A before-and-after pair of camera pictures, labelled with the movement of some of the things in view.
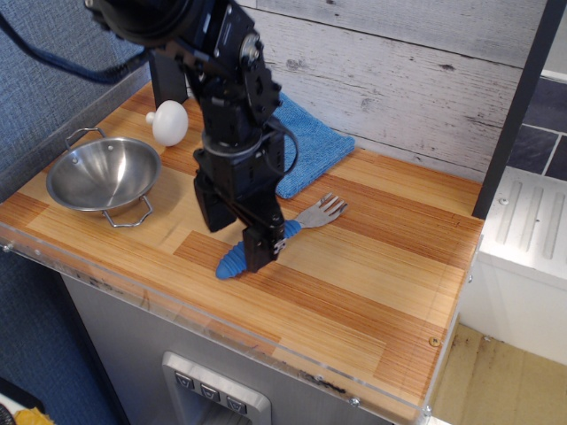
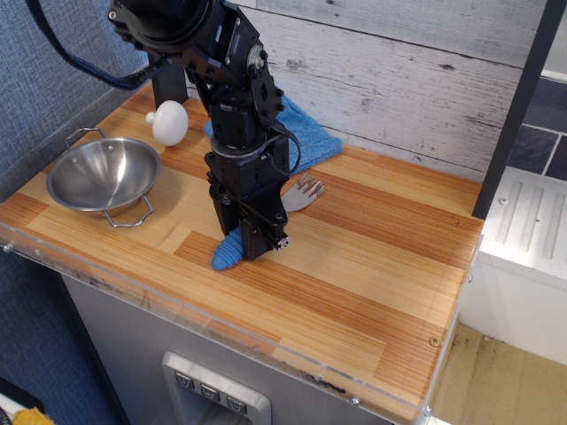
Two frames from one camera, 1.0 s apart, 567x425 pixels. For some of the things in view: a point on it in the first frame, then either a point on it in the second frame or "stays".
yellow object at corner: x=32 y=416 stays
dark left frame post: x=167 y=77 stays
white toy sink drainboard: x=517 y=289 stays
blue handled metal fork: x=236 y=260 -> x=299 y=193
